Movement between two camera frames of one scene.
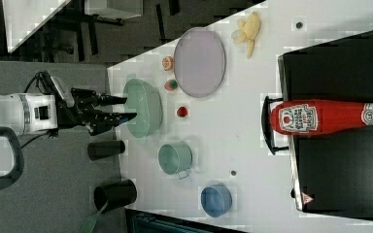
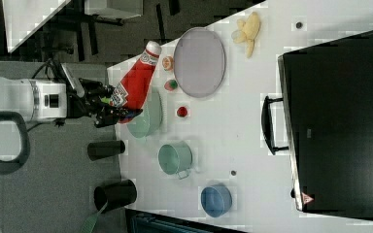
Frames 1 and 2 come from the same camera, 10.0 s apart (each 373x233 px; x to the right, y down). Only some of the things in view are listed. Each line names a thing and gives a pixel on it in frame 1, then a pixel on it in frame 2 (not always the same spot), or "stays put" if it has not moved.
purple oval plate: x=199 y=62 stays put
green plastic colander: x=145 y=101 stays put
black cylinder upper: x=100 y=149 stays put
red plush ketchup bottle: x=323 y=116 -> x=132 y=91
